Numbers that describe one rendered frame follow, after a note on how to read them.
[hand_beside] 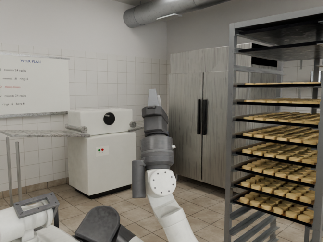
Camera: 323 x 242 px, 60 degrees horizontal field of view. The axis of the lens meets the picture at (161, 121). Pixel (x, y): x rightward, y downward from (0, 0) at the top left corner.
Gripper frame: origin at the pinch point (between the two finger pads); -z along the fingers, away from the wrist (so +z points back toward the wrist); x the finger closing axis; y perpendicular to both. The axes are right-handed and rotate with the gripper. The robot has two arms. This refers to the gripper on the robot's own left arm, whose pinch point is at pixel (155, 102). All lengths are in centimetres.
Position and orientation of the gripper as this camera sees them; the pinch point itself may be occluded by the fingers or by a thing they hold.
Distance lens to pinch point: 80.3
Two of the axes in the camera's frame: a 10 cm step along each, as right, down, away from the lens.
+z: 0.5, 9.5, -3.0
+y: -9.8, 1.1, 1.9
